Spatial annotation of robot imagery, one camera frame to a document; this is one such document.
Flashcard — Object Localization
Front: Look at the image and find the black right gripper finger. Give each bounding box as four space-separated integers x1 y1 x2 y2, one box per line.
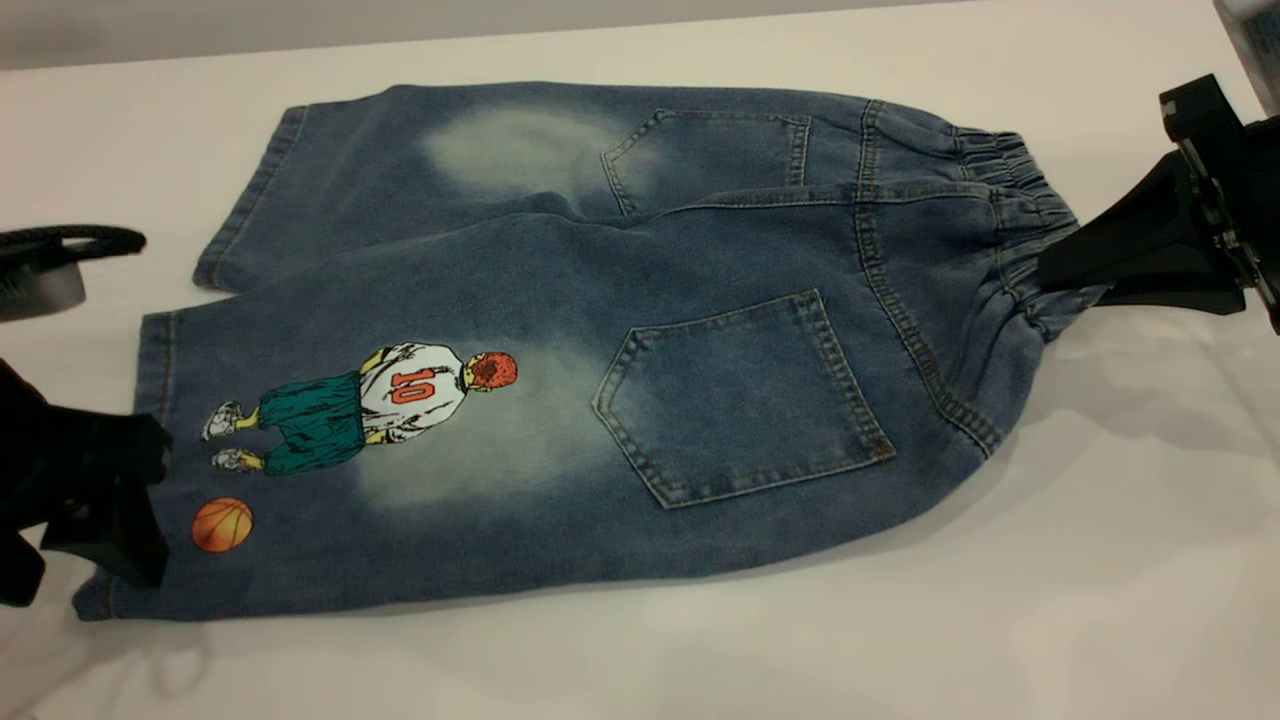
1100 287 1248 316
1037 150 1241 293

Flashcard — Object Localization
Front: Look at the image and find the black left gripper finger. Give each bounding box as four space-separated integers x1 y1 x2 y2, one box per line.
40 485 171 589
50 405 173 491

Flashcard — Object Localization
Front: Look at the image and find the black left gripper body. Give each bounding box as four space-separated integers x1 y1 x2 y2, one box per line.
0 360 61 607

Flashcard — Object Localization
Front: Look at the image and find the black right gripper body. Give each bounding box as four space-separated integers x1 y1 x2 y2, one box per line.
1160 75 1280 331

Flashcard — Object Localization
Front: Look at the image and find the blue denim shorts basketball print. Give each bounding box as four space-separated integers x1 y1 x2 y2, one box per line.
72 82 1111 623

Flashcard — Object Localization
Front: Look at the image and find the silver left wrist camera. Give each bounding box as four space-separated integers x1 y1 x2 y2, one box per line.
0 260 88 323

